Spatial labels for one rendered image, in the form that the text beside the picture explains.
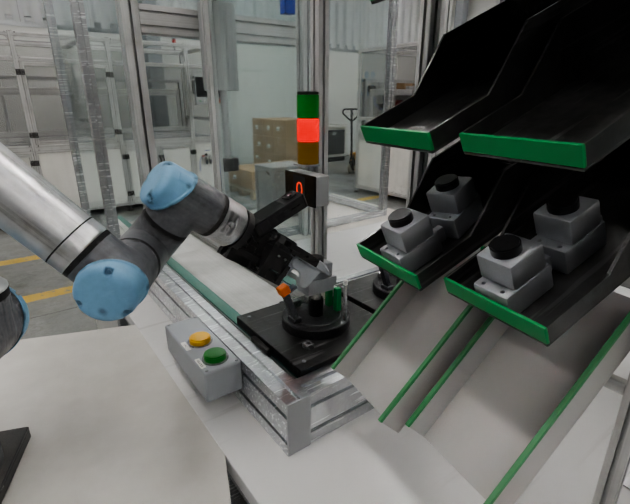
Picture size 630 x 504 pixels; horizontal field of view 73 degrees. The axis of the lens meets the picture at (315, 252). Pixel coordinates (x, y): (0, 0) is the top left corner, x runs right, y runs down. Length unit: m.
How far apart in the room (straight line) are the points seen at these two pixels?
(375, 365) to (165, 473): 0.36
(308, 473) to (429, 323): 0.30
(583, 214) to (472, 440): 0.29
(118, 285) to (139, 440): 0.37
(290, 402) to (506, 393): 0.31
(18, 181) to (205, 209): 0.23
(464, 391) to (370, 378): 0.14
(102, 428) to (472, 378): 0.62
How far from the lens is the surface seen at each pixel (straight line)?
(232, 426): 0.83
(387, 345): 0.68
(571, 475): 0.84
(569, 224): 0.50
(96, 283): 0.55
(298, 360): 0.78
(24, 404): 1.02
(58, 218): 0.57
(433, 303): 0.67
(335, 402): 0.77
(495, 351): 0.62
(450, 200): 0.57
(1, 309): 0.84
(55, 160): 6.00
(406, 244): 0.53
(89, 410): 0.94
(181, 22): 1.81
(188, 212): 0.65
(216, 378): 0.80
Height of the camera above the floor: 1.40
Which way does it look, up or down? 20 degrees down
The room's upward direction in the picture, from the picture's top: straight up
